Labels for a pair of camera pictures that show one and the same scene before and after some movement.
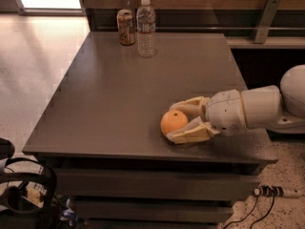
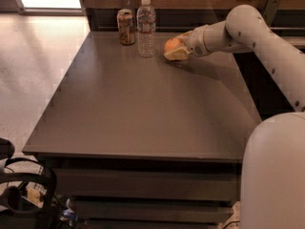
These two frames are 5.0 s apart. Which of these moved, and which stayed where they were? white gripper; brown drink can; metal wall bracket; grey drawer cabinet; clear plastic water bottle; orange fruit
Moved: white gripper; orange fruit
Stayed: brown drink can; clear plastic water bottle; grey drawer cabinet; metal wall bracket
